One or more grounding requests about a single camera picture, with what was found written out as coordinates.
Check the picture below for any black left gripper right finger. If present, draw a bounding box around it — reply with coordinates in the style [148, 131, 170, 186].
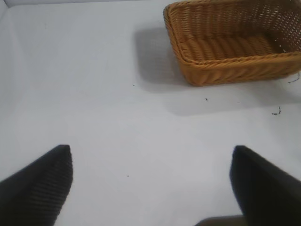
[229, 145, 301, 226]

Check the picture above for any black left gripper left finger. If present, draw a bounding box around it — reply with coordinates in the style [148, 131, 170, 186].
[0, 144, 73, 226]

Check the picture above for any brown woven wicker basket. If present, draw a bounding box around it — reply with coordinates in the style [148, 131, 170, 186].
[164, 0, 301, 87]

